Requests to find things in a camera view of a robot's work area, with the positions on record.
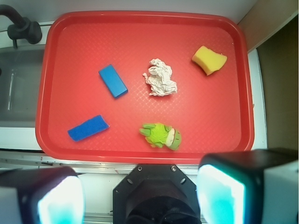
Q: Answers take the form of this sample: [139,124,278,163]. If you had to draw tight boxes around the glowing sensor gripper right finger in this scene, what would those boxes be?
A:
[196,148,299,224]

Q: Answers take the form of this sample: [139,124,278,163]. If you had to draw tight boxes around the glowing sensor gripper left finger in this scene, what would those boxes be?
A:
[0,167,85,224]

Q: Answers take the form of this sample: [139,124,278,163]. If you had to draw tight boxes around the blue wooden block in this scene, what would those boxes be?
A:
[99,64,128,98]

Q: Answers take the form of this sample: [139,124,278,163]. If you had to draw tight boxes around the blue sponge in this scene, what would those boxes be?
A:
[67,115,109,141]

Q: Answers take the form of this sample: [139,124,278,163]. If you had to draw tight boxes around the green plush toy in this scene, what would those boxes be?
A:
[139,123,182,151]

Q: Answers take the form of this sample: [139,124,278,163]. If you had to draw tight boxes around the red plastic tray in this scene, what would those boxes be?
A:
[36,11,254,164]

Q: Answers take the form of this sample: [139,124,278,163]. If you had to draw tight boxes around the stainless steel sink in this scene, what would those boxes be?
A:
[0,45,45,127]

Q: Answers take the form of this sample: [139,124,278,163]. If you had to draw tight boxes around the yellow sponge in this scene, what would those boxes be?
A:
[192,45,228,76]

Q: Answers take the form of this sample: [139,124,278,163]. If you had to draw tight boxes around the crumpled white paper towel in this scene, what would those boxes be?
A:
[142,58,178,97]

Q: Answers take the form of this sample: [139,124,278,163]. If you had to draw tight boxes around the black faucet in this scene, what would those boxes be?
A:
[0,4,43,49]

